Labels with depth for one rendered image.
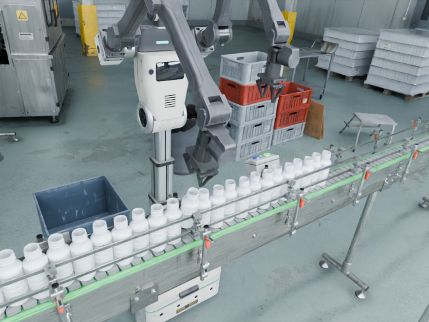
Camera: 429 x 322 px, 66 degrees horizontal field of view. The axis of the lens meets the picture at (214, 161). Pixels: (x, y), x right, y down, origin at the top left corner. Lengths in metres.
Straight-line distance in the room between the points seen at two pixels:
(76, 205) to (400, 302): 2.14
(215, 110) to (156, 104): 0.75
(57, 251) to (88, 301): 0.20
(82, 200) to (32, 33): 3.07
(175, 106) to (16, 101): 3.34
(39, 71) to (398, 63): 6.23
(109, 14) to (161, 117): 8.96
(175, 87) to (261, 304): 1.47
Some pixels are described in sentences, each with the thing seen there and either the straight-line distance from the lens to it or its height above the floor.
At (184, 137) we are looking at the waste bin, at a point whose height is 0.45.
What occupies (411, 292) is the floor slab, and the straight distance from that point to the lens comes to 2.82.
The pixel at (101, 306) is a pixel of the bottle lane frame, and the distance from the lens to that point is 1.16.
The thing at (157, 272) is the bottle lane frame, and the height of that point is 0.94.
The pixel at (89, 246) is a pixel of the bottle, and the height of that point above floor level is 1.12.
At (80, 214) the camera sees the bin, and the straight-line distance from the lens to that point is 1.73.
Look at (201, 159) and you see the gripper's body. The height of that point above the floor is 1.35.
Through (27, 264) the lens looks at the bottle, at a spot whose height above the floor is 1.13.
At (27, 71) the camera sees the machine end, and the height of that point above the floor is 0.69.
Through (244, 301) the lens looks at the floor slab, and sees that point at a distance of 2.31.
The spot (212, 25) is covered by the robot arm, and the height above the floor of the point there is 1.63.
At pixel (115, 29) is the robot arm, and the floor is 1.62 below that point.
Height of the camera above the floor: 1.80
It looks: 29 degrees down
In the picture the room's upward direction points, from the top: 5 degrees clockwise
